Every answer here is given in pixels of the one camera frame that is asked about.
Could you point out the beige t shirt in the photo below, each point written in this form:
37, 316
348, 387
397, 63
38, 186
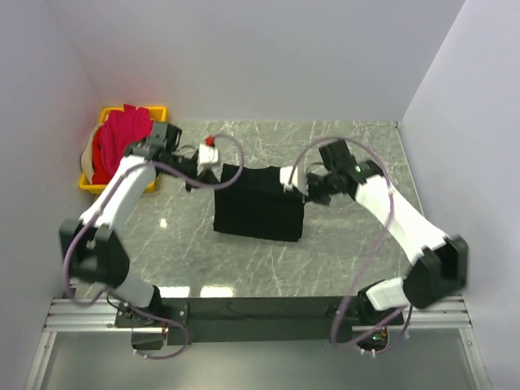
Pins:
86, 158

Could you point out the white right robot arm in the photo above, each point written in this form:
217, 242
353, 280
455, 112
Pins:
438, 263

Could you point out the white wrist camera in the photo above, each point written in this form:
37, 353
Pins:
208, 156
293, 179

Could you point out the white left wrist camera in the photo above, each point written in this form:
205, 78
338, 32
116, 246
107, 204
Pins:
208, 156

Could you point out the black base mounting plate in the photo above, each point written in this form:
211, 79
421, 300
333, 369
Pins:
242, 319

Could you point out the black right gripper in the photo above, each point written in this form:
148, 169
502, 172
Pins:
311, 196

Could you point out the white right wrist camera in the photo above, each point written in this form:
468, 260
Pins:
293, 179

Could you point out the black t shirt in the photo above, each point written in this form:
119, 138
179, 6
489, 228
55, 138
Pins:
257, 206

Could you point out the aluminium extrusion rail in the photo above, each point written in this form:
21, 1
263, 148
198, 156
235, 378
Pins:
63, 316

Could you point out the yellow plastic bin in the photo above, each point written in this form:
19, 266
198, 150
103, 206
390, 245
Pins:
156, 113

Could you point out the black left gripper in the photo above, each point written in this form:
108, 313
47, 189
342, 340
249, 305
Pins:
205, 175

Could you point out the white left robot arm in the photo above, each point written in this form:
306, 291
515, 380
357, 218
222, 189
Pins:
92, 250

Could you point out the magenta t shirt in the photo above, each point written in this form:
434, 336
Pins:
122, 128

